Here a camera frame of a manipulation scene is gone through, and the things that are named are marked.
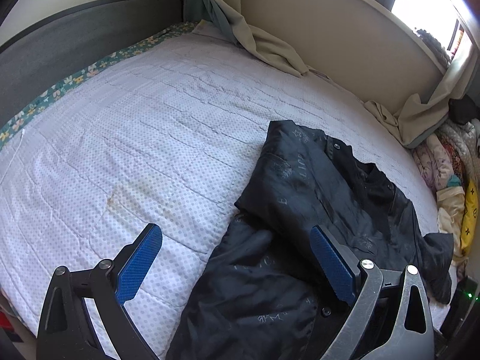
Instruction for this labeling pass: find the black jacket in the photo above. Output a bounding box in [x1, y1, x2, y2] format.
[167, 120, 454, 359]

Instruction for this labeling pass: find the pile of folded blankets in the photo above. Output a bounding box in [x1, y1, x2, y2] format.
[412, 119, 479, 267]

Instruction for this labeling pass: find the beige curtain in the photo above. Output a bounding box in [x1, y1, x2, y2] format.
[185, 0, 480, 149]

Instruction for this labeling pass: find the green floral bed sheet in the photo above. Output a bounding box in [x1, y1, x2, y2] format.
[0, 22, 198, 149]

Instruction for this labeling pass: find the white quilted mattress cover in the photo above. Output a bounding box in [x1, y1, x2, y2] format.
[1, 29, 439, 359]

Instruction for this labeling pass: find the black garment on pile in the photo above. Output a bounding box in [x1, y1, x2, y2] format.
[448, 95, 479, 125]

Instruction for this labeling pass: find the dark grey headboard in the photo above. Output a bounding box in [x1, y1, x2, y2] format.
[1, 0, 183, 125]

